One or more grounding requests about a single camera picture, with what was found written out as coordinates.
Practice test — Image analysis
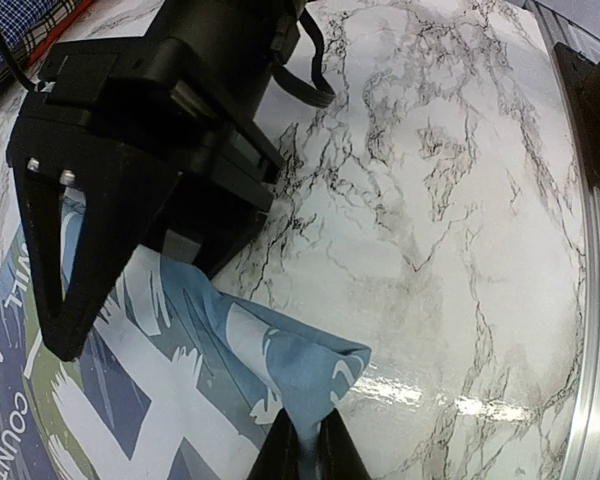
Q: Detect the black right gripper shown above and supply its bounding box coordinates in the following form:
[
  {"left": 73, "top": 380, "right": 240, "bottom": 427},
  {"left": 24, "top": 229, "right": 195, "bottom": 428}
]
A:
[{"left": 7, "top": 1, "right": 305, "bottom": 280}]

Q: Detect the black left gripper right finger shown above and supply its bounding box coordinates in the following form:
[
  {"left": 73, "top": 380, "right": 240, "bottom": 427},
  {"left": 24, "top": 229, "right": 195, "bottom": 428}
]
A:
[{"left": 318, "top": 409, "right": 371, "bottom": 480}]

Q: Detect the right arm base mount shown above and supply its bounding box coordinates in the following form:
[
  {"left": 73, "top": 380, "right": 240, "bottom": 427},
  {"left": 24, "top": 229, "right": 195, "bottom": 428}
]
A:
[{"left": 554, "top": 42, "right": 600, "bottom": 179}]

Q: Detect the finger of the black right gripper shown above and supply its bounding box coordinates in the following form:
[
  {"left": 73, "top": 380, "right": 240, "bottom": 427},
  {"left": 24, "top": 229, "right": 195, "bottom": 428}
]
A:
[{"left": 7, "top": 119, "right": 179, "bottom": 361}]

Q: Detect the black white plaid garment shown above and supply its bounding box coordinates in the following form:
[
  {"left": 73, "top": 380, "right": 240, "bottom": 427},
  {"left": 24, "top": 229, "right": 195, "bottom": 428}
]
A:
[{"left": 11, "top": 0, "right": 93, "bottom": 64}]

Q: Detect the light blue garment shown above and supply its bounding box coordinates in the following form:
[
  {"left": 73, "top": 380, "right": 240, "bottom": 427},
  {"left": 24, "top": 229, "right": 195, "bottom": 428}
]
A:
[{"left": 0, "top": 198, "right": 371, "bottom": 479}]

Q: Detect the aluminium front frame rail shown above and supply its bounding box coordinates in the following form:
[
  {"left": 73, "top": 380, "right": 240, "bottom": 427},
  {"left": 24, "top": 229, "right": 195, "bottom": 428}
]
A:
[{"left": 523, "top": 1, "right": 600, "bottom": 479}]

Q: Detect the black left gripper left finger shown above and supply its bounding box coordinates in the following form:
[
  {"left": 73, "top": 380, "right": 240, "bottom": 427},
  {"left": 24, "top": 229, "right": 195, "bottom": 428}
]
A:
[{"left": 248, "top": 409, "right": 299, "bottom": 480}]

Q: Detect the blue checked shirt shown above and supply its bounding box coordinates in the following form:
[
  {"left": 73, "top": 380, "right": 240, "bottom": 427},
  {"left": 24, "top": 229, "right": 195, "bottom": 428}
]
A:
[{"left": 0, "top": 0, "right": 56, "bottom": 92}]

